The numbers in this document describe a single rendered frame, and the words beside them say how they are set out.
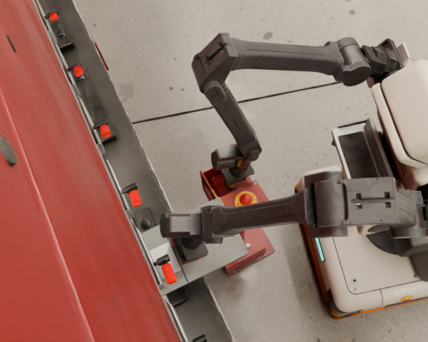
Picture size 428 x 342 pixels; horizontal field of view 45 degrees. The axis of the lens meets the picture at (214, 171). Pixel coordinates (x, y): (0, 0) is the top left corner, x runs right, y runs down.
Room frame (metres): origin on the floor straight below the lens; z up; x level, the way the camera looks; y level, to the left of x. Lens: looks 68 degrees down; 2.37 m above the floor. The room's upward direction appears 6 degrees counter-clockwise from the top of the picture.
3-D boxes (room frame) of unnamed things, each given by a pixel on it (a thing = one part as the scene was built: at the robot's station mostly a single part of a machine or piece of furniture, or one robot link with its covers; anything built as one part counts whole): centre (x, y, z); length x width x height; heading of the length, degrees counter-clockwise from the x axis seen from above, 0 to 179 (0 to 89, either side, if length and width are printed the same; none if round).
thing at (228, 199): (0.58, -0.07, 0.75); 0.20 x 0.16 x 0.18; 22
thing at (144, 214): (0.36, 0.18, 0.89); 0.30 x 0.05 x 0.03; 20
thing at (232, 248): (0.36, 0.08, 1.00); 0.26 x 0.18 x 0.01; 110
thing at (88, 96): (0.89, 0.38, 0.89); 0.30 x 0.05 x 0.03; 20
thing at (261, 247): (0.59, -0.09, 0.06); 0.25 x 0.20 x 0.12; 112
